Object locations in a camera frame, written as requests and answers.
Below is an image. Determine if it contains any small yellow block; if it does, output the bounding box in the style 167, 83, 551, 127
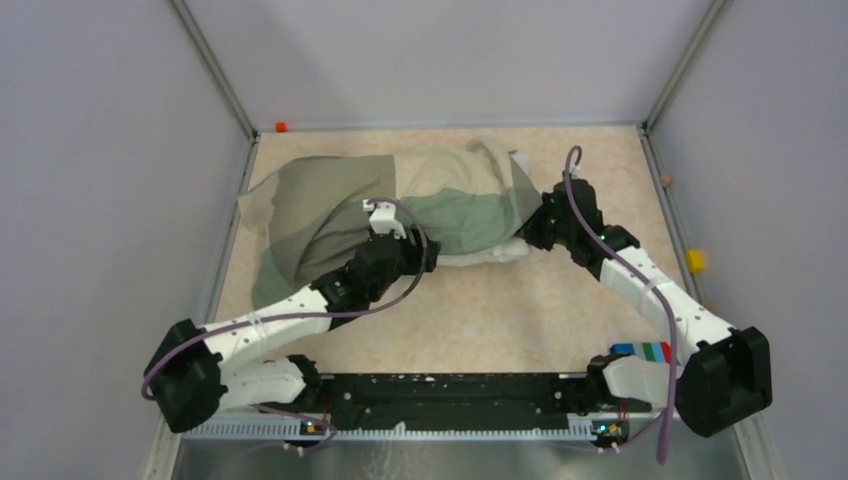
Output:
684, 249, 706, 274

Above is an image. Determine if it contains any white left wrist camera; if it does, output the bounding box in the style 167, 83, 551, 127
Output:
362, 199, 407, 239

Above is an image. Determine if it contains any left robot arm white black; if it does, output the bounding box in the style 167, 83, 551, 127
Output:
141, 231, 441, 433

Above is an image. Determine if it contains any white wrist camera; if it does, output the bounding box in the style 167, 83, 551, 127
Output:
564, 169, 584, 181
362, 199, 407, 239

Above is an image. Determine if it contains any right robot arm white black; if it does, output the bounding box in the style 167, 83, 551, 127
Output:
520, 177, 773, 437

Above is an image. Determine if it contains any white pillow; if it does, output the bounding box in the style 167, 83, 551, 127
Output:
429, 141, 541, 267

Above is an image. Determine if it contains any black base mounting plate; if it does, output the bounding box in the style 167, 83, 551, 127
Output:
267, 373, 651, 432

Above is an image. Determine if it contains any aluminium frame rail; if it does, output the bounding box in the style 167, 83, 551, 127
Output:
158, 370, 763, 442

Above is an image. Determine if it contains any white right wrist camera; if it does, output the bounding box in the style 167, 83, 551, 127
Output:
564, 169, 584, 181

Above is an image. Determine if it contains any multicolour toy brick stack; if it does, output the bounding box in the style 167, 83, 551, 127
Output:
609, 342, 672, 363

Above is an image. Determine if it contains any grey-blue and beige pillowcase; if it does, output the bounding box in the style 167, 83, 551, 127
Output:
237, 137, 545, 310

